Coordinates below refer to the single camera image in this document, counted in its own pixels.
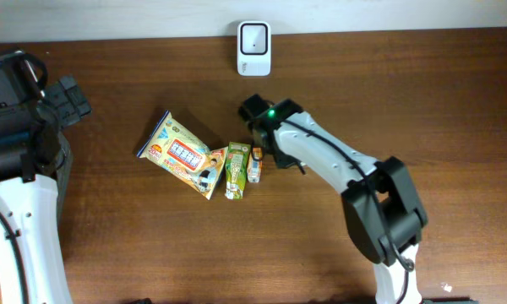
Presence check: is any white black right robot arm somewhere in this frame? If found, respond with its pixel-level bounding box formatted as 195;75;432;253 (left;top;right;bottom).
238;95;428;303

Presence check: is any green juice carton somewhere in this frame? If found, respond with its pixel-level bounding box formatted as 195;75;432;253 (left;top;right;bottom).
225;142;251;200

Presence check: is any small orange drink carton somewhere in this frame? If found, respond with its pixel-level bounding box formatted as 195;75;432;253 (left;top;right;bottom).
247;147;263;182

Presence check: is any white barcode scanner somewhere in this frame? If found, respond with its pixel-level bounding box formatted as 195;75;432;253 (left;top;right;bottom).
237;20;272;77

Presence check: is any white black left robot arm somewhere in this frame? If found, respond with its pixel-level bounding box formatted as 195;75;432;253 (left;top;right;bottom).
0;50;92;304

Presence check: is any grey plastic lattice basket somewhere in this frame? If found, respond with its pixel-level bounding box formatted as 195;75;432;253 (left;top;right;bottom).
57;133;74;222

